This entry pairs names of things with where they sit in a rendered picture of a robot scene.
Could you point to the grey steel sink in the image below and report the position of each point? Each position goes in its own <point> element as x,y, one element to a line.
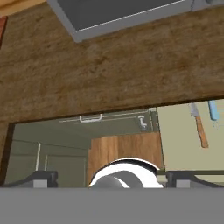
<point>116,11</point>

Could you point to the wooden panel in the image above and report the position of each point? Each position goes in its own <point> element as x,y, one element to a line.
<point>116,148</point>

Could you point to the white and black round object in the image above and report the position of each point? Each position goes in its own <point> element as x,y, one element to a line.
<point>140,167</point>

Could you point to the light blue peeler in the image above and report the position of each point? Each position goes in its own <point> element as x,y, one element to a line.
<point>214,110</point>

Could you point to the reddish brown cutting board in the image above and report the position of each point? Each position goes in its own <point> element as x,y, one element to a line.
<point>2,29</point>

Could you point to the green cupboard door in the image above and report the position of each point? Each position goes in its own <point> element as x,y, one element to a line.
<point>67,172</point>
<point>23,157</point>

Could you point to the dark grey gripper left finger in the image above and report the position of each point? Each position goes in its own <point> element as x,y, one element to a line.
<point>43,178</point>

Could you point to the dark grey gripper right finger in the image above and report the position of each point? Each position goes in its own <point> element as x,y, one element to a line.
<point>180,178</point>

